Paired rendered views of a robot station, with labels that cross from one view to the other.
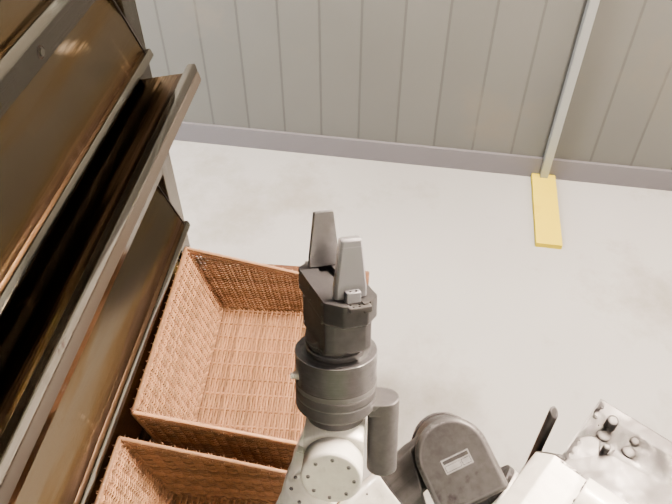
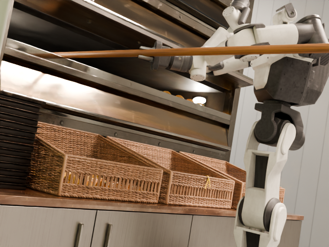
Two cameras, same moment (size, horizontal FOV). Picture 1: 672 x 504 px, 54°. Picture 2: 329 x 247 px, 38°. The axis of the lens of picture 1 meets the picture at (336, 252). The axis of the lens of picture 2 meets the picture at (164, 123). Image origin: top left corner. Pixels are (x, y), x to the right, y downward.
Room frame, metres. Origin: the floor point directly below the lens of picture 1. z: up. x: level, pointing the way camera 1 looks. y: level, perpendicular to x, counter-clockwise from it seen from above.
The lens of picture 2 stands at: (-1.68, -1.15, 0.75)
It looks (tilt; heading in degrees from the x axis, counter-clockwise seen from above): 5 degrees up; 35
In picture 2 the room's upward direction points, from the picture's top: 10 degrees clockwise
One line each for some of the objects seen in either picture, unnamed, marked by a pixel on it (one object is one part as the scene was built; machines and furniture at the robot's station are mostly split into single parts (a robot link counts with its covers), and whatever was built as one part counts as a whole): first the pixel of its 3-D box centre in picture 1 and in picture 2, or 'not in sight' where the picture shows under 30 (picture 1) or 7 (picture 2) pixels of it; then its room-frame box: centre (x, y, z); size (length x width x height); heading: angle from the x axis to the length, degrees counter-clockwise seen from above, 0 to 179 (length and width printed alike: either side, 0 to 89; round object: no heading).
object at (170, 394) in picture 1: (254, 355); (231, 182); (1.05, 0.22, 0.72); 0.56 x 0.49 x 0.28; 176
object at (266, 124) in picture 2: not in sight; (281, 127); (0.36, -0.33, 1.00); 0.28 x 0.13 x 0.18; 174
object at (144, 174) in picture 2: not in sight; (82, 159); (-0.15, 0.35, 0.72); 0.56 x 0.49 x 0.28; 174
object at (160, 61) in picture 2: not in sight; (167, 58); (-0.08, 0.03, 1.19); 0.12 x 0.10 x 0.13; 139
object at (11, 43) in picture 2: not in sight; (142, 89); (0.46, 0.57, 1.16); 1.80 x 0.06 x 0.04; 174
